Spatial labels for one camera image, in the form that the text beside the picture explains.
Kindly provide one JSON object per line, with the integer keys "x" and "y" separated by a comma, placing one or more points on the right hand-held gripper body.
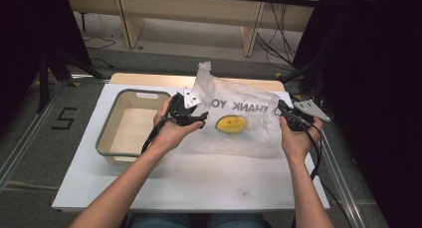
{"x": 308, "y": 112}

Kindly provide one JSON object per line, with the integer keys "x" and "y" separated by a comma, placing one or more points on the white board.
{"x": 199, "y": 181}

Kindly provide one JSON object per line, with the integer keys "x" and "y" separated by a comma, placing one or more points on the black curtain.
{"x": 378, "y": 88}
{"x": 30, "y": 29}

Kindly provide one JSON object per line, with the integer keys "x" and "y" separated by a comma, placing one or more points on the light wooden desk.
{"x": 185, "y": 5}

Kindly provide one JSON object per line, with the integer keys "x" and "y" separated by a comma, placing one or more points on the clear plastic bag yellow face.
{"x": 245, "y": 135}

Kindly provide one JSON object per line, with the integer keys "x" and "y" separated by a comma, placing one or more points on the beige bin with grey rim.
{"x": 132, "y": 131}

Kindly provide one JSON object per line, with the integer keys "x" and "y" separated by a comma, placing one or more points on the person's left hand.
{"x": 169, "y": 135}

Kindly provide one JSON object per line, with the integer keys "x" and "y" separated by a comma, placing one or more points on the person's legs in jeans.
{"x": 166, "y": 221}

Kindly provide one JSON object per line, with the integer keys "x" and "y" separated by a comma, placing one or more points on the metal floor rail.
{"x": 30, "y": 138}
{"x": 341, "y": 194}

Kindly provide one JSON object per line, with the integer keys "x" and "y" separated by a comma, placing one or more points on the black metal stand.
{"x": 316, "y": 75}

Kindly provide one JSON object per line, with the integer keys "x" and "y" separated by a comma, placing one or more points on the wooden table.
{"x": 149, "y": 79}

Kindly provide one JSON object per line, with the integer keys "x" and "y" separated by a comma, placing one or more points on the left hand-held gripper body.
{"x": 180, "y": 112}

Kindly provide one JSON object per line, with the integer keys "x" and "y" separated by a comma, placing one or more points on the person's right hand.
{"x": 298, "y": 141}

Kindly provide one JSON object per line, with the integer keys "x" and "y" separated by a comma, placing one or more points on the black tripod stand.
{"x": 43, "y": 75}

